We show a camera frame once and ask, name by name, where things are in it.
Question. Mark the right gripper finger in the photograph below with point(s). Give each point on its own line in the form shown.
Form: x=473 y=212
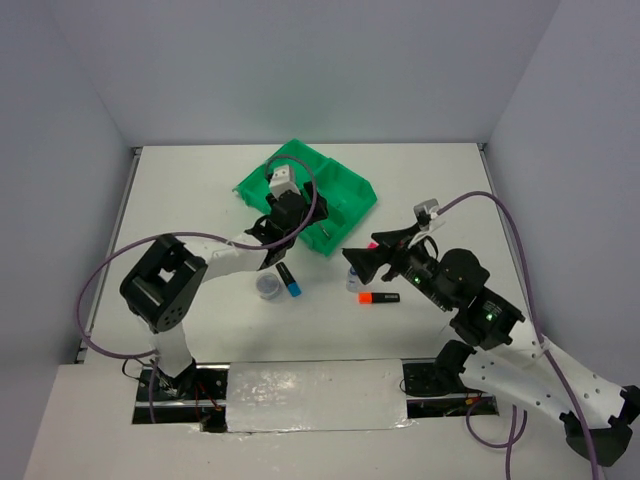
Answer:
x=396 y=239
x=367 y=261

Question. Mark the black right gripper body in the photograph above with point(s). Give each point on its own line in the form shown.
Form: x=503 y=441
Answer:
x=415 y=265

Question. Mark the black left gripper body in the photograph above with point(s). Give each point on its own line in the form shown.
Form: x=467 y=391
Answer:
x=317 y=212

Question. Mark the small blue-capped bottle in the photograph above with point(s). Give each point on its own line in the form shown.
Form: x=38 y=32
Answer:
x=352 y=281

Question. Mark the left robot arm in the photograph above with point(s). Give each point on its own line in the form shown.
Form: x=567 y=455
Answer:
x=162 y=285

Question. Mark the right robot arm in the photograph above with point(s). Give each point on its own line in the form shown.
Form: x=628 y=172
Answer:
x=497 y=349

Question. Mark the orange highlighter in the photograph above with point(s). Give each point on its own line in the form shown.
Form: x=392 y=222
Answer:
x=367 y=298

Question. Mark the green four-compartment bin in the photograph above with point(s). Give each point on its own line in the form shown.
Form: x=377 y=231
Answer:
x=349 y=196

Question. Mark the blue highlighter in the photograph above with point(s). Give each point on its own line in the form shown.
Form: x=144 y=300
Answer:
x=288 y=279

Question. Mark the clear tub of paperclips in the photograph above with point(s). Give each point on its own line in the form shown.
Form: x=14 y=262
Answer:
x=268 y=286

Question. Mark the silver tape sheet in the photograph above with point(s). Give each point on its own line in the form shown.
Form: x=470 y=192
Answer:
x=315 y=396

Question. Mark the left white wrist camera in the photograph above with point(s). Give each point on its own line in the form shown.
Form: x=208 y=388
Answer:
x=282 y=181

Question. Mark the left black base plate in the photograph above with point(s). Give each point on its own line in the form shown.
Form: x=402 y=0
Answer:
x=203 y=406

